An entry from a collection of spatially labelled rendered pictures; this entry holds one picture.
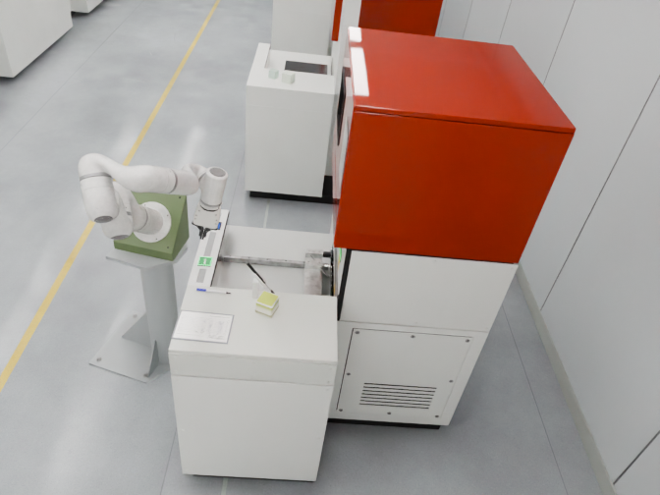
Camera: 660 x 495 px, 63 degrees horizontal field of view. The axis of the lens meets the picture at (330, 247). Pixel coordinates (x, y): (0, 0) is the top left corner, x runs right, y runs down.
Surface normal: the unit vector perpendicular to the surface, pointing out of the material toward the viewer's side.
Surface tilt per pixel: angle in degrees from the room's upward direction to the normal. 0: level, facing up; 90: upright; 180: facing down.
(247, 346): 0
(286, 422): 90
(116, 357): 0
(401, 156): 90
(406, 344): 90
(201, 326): 0
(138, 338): 90
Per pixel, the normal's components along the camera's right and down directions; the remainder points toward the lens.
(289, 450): 0.00, 0.63
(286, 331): 0.11, -0.77
